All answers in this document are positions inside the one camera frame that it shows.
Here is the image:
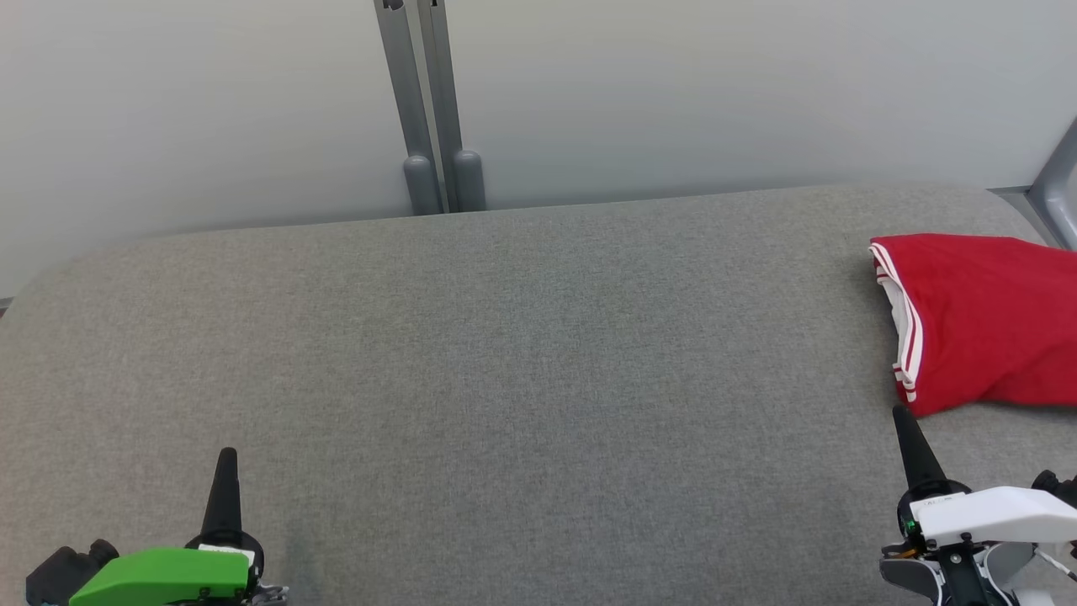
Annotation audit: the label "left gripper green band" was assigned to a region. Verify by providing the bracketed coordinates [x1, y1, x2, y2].
[69, 447, 289, 606]

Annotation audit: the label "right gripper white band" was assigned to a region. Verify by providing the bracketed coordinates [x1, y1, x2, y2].
[879, 405, 1077, 606]

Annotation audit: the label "red white jersey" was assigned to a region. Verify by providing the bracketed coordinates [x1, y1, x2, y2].
[868, 234, 1077, 419]

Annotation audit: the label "grey angled partition leg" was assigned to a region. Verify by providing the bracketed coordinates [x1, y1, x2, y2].
[989, 116, 1077, 252]

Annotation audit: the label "grey partition post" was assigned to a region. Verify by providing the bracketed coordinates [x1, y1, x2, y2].
[418, 0, 487, 214]
[374, 0, 445, 218]

